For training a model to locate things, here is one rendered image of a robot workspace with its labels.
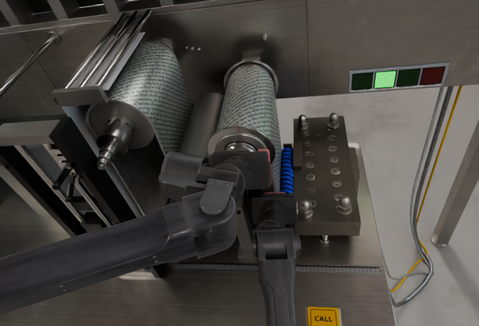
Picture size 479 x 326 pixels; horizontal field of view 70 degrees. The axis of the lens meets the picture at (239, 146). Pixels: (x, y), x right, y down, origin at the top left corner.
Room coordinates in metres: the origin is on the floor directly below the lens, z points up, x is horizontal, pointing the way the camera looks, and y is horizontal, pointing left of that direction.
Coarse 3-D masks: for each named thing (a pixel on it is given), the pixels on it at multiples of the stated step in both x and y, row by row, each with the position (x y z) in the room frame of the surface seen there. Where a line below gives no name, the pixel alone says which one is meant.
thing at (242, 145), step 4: (228, 144) 0.54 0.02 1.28; (232, 144) 0.53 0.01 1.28; (236, 144) 0.52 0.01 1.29; (240, 144) 0.52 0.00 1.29; (244, 144) 0.52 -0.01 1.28; (248, 144) 0.52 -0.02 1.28; (228, 148) 0.52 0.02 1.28; (232, 148) 0.52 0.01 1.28; (236, 148) 0.52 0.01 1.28; (240, 148) 0.51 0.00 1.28; (244, 148) 0.51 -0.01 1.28; (248, 148) 0.51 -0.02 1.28; (252, 148) 0.51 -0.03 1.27; (256, 148) 0.52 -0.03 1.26
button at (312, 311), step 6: (312, 312) 0.30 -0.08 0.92; (318, 312) 0.29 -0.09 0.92; (324, 312) 0.29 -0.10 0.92; (330, 312) 0.29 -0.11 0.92; (336, 312) 0.28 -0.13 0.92; (312, 318) 0.28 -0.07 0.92; (318, 318) 0.28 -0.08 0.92; (324, 318) 0.28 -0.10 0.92; (330, 318) 0.28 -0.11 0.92; (336, 318) 0.27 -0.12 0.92; (312, 324) 0.27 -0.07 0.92; (318, 324) 0.27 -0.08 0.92; (324, 324) 0.27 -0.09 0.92; (330, 324) 0.26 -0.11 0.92; (336, 324) 0.26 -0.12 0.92
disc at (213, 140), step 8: (224, 128) 0.54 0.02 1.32; (232, 128) 0.54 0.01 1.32; (240, 128) 0.53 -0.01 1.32; (248, 128) 0.53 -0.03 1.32; (216, 136) 0.55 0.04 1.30; (256, 136) 0.52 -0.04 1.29; (264, 136) 0.52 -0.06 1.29; (208, 144) 0.55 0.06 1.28; (264, 144) 0.52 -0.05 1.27; (272, 144) 0.52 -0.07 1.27; (208, 152) 0.56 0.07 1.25; (272, 152) 0.52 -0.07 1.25; (272, 160) 0.52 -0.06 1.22
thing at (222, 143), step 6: (222, 138) 0.54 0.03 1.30; (228, 138) 0.54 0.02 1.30; (234, 138) 0.53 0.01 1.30; (240, 138) 0.53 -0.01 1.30; (246, 138) 0.53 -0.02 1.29; (252, 138) 0.52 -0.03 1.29; (216, 144) 0.54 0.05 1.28; (222, 144) 0.54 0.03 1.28; (252, 144) 0.52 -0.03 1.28; (258, 144) 0.52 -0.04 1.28; (216, 150) 0.54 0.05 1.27; (222, 150) 0.54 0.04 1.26
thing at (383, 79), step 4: (380, 72) 0.75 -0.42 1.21; (384, 72) 0.75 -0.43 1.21; (388, 72) 0.75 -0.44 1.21; (392, 72) 0.75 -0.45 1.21; (376, 76) 0.76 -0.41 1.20; (380, 76) 0.75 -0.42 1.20; (384, 76) 0.75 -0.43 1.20; (388, 76) 0.75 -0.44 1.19; (392, 76) 0.75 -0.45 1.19; (376, 80) 0.76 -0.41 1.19; (380, 80) 0.75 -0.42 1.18; (384, 80) 0.75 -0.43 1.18; (388, 80) 0.75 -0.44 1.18; (392, 80) 0.75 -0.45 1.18; (376, 84) 0.76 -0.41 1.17; (380, 84) 0.75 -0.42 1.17; (384, 84) 0.75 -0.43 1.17; (388, 84) 0.75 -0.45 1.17; (392, 84) 0.74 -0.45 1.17
